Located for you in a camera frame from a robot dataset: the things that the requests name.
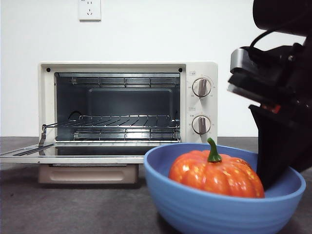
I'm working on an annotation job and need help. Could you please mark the blue ribbed bowl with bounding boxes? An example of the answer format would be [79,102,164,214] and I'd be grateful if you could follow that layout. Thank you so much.
[143,143,307,234]

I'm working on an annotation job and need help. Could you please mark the wire heater guard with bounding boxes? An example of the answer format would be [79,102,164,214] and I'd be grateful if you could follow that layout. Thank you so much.
[70,76,178,88]
[74,128,180,141]

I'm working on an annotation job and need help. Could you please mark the glass oven door beige handle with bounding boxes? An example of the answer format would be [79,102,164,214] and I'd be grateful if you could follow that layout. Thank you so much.
[0,142,181,184]

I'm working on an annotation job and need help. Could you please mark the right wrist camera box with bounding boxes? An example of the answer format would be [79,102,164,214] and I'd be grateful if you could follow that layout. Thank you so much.
[227,47,263,103]

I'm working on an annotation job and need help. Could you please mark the white wall socket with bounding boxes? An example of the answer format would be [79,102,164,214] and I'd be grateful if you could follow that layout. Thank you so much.
[78,0,102,22]

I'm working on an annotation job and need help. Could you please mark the metal wire oven rack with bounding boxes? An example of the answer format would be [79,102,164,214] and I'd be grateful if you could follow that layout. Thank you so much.
[43,114,181,129]

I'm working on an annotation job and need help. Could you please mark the orange pumpkin green stem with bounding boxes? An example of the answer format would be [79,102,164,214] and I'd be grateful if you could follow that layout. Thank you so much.
[168,137,266,198]

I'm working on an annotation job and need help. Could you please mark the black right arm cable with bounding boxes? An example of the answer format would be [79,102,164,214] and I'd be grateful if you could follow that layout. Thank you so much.
[249,28,278,53]

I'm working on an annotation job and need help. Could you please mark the white Toshiba toaster oven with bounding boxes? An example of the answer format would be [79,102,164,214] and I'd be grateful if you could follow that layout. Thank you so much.
[38,60,219,148]

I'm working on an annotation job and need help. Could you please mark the beige oven knob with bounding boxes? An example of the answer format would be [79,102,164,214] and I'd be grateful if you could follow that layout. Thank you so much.
[192,78,212,98]
[192,116,212,136]

